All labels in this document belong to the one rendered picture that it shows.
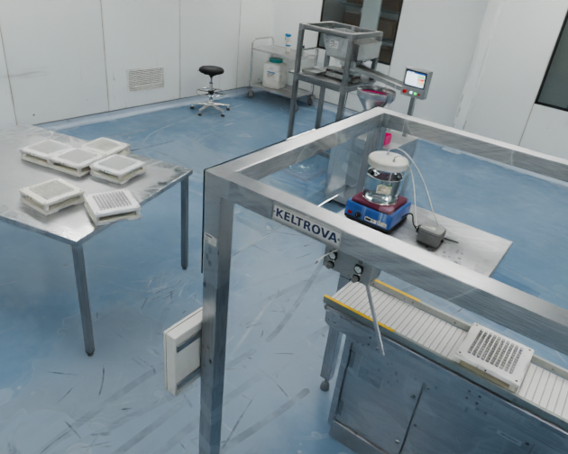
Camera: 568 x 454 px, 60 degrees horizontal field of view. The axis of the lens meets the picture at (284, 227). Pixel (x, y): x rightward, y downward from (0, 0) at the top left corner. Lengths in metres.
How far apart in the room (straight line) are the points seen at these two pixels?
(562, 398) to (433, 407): 0.49
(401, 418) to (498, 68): 5.29
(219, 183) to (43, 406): 1.95
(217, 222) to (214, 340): 0.44
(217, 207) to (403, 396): 1.35
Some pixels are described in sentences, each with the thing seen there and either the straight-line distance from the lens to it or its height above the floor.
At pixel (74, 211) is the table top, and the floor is 0.82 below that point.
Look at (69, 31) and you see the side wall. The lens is 6.54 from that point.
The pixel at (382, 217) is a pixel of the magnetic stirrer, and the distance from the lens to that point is 1.91.
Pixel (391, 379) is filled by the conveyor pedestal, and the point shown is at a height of 0.59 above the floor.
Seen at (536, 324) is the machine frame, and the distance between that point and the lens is 1.06.
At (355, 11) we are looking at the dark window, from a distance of 7.83.
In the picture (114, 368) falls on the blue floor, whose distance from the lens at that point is 3.09.
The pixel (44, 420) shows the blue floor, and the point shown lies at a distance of 2.93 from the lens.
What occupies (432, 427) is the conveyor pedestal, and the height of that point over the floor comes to 0.46.
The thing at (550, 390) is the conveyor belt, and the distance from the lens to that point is 2.21.
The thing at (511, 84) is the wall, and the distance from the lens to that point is 6.94.
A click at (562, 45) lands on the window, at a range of 6.79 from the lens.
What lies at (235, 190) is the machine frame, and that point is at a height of 1.63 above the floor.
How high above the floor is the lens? 2.20
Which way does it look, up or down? 30 degrees down
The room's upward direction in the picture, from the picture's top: 7 degrees clockwise
